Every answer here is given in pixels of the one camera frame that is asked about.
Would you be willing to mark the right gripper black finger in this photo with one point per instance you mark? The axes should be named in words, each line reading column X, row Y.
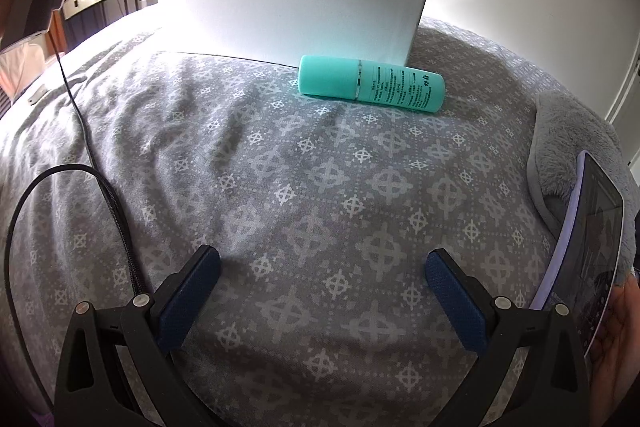
column 92, row 388
column 552, row 389

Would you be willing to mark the person right hand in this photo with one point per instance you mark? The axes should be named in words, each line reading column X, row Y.
column 615, row 353

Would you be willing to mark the smartphone with lilac case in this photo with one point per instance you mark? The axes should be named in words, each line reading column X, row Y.
column 583, row 266

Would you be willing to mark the white cardboard box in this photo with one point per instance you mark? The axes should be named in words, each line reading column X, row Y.
column 283, row 31

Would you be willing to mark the grey patterned bed cover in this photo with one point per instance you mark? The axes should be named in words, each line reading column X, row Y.
column 322, row 211

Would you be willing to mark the teal cylindrical bottle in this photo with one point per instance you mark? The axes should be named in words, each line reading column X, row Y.
column 371, row 82

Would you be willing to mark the grey fluffy cushion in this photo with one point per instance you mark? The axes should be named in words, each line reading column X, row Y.
column 564, row 127

